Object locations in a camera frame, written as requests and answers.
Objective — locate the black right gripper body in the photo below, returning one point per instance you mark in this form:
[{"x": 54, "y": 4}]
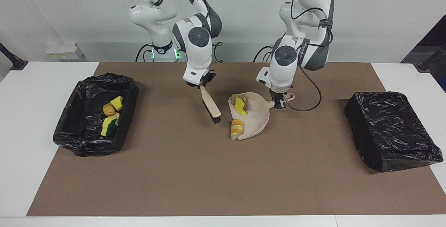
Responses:
[{"x": 208, "y": 78}]

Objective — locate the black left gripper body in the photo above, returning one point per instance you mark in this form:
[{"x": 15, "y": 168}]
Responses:
[{"x": 280, "y": 98}]

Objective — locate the beige hand brush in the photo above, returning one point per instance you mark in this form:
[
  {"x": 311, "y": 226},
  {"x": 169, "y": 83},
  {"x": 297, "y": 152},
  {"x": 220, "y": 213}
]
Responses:
[{"x": 210, "y": 103}]

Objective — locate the beige plastic dustpan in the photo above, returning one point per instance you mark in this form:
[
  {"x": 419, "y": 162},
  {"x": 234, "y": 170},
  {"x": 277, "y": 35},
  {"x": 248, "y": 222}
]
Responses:
[{"x": 258, "y": 115}]

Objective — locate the pale flaky pastry piece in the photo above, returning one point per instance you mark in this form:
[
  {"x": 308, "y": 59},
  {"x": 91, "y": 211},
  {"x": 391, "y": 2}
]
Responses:
[{"x": 239, "y": 97}]

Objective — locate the yellow L-shaped sponge piece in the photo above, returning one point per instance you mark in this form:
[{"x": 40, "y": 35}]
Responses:
[{"x": 240, "y": 107}]

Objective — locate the golden croissant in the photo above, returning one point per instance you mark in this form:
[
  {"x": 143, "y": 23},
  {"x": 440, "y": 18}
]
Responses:
[{"x": 237, "y": 127}]

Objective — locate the yellow wedge sponge piece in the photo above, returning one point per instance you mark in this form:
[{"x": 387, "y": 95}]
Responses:
[{"x": 117, "y": 103}]

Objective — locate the pale torn bread chunk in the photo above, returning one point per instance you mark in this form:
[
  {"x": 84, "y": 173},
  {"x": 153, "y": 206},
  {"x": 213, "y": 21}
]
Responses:
[{"x": 116, "y": 117}]

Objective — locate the brown bread roll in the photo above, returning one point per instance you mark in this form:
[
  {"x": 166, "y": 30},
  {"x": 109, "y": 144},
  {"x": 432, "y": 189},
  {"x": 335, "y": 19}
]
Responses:
[{"x": 108, "y": 109}]

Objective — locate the green and yellow sponge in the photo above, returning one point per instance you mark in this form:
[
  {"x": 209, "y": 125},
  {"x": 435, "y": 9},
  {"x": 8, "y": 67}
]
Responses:
[{"x": 109, "y": 127}]

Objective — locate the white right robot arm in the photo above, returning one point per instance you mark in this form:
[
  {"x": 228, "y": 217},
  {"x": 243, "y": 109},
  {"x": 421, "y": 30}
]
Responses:
[{"x": 198, "y": 52}]

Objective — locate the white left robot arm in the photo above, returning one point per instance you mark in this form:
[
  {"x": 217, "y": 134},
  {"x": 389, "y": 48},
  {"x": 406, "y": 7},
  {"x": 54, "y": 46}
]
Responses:
[{"x": 285, "y": 66}]

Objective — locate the bin with black plastic bag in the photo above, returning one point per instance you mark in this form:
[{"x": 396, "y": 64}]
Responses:
[
  {"x": 390, "y": 129},
  {"x": 69, "y": 140}
]

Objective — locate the brown table mat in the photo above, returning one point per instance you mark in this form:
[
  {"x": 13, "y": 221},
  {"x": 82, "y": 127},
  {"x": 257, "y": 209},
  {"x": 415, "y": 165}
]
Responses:
[{"x": 278, "y": 185}]

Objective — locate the black stand foot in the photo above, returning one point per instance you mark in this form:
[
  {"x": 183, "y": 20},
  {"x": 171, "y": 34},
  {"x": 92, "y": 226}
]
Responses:
[
  {"x": 15, "y": 62},
  {"x": 430, "y": 61}
]

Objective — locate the white wall socket box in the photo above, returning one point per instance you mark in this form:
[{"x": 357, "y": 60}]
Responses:
[{"x": 64, "y": 51}]

